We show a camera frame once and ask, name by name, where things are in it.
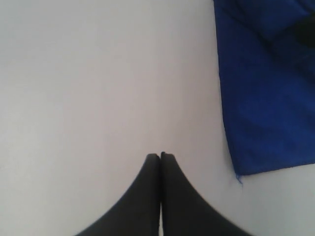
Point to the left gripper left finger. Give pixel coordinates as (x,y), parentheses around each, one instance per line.
(137,212)

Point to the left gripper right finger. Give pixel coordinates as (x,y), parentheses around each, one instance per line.
(184,211)

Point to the blue towel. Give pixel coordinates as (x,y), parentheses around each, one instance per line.
(267,82)

